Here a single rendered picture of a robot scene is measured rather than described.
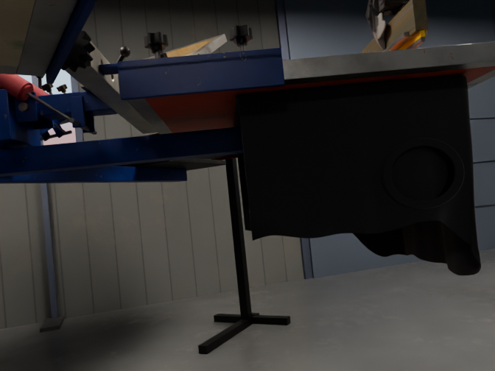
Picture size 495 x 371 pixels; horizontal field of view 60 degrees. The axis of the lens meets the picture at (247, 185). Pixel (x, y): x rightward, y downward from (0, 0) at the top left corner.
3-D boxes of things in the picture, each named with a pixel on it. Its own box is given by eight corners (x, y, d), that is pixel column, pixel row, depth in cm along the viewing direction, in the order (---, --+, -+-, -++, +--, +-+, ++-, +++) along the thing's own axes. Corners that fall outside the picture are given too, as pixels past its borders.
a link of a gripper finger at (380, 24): (379, 43, 105) (380, 6, 105) (371, 51, 111) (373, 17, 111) (392, 43, 105) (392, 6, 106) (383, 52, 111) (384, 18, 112)
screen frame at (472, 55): (406, 118, 140) (406, 107, 140) (533, 57, 82) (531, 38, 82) (166, 140, 137) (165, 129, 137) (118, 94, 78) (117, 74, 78)
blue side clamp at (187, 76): (281, 91, 84) (278, 57, 84) (285, 85, 79) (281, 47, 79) (127, 105, 82) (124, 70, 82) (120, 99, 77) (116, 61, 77)
